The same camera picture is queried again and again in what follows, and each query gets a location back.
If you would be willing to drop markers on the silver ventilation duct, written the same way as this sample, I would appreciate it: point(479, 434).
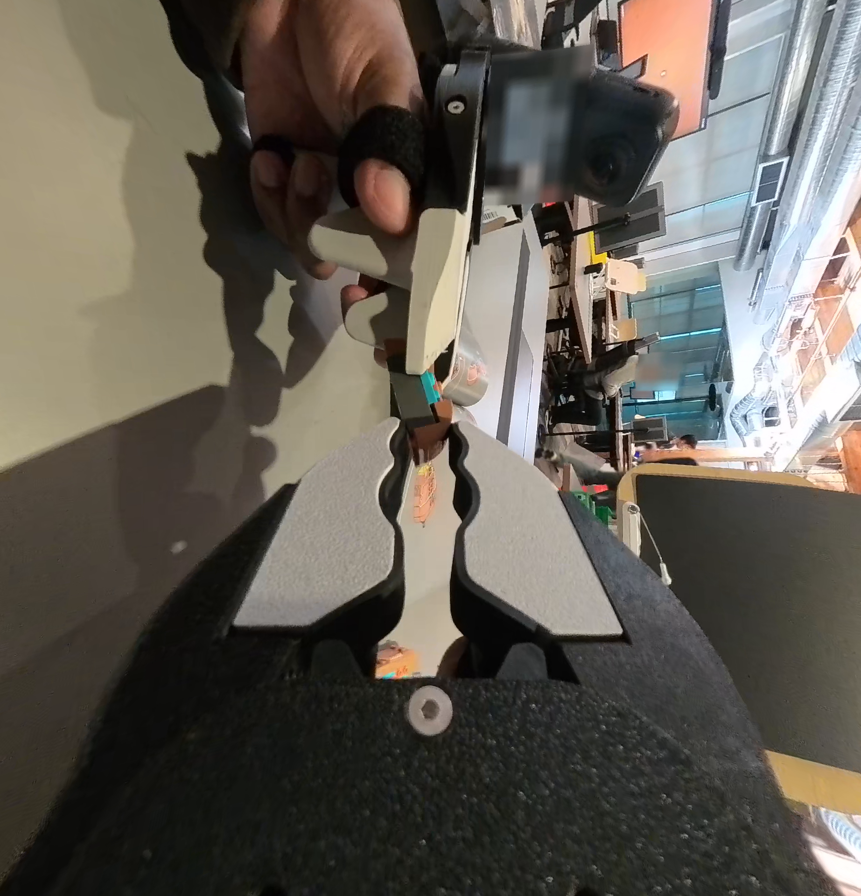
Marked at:
point(787, 105)

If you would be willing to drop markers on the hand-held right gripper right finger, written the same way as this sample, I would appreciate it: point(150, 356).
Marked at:
point(535, 560)

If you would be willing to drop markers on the grey instruction booklet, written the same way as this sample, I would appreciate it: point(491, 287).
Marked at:
point(472, 378)

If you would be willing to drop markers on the round brown brick assembly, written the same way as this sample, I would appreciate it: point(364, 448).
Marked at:
point(409, 402)

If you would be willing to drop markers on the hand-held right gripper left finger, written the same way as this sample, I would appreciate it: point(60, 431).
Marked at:
point(318, 553)

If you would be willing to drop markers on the dark rolling cabinet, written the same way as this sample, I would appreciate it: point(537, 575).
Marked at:
point(630, 220)

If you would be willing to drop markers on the black panel with wooden rim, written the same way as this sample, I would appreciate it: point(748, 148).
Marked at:
point(752, 595)

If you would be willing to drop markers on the orange wall screen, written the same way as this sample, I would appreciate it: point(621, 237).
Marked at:
point(668, 56)

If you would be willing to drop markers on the person's left hand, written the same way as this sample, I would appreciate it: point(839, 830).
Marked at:
point(318, 63)

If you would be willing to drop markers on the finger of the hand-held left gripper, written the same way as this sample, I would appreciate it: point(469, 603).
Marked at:
point(437, 280)

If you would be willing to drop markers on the person's left forearm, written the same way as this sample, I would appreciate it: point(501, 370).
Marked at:
point(192, 28)

